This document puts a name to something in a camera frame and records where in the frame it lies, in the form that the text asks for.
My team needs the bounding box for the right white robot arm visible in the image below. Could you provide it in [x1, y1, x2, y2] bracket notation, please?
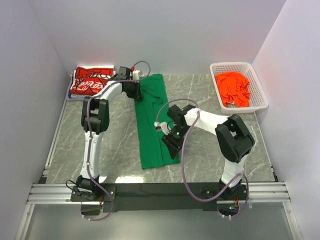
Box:
[154, 104, 255, 203]

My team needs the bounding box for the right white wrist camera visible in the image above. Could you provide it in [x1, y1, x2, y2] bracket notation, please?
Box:
[154, 121, 171, 135]

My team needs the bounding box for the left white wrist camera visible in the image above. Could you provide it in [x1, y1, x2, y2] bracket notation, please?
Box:
[131, 66, 143, 81]

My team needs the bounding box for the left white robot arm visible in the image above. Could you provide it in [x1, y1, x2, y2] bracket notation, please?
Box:
[73, 66, 143, 201]

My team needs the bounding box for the folded red printed t-shirt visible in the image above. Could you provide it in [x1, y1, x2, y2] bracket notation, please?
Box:
[71, 65, 115, 96]

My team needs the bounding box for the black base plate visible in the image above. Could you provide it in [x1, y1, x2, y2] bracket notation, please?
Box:
[70, 183, 248, 213]

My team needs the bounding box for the aluminium rail frame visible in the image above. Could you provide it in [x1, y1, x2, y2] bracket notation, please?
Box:
[14, 100, 302, 240]

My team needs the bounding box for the white plastic basket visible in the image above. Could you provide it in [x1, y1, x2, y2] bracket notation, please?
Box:
[209, 62, 269, 115]

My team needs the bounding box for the green t-shirt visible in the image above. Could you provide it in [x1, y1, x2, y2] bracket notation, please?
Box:
[134, 73, 180, 170]

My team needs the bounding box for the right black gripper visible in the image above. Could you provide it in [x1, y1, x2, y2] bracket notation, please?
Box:
[162, 124, 191, 160]

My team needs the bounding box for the orange t-shirt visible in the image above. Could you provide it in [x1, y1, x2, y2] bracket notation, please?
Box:
[215, 71, 251, 108]

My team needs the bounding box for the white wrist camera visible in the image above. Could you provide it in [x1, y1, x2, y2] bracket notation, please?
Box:
[154, 121, 171, 135]
[131, 66, 143, 81]

